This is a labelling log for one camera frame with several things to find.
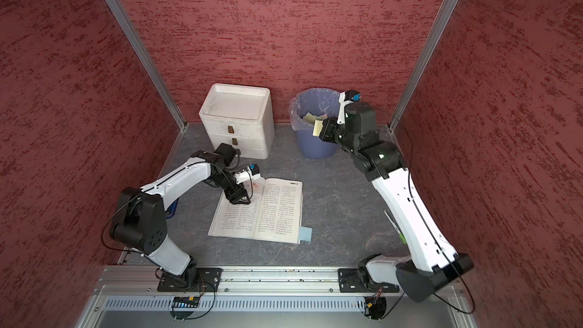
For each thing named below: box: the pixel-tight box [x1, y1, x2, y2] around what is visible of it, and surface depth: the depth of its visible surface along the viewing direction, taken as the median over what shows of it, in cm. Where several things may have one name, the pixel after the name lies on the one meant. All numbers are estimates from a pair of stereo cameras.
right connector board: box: [364, 296, 387, 320], surface depth 72 cm
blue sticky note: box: [298, 226, 312, 242], surface depth 86 cm
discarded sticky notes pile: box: [302, 111, 328, 124], surface depth 106 cm
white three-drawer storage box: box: [198, 82, 275, 160], surface depth 97 cm
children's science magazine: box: [207, 177, 303, 245], surface depth 88 cm
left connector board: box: [172, 296, 200, 309], surface depth 74 cm
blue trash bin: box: [293, 87, 339, 159], surface depth 102 cm
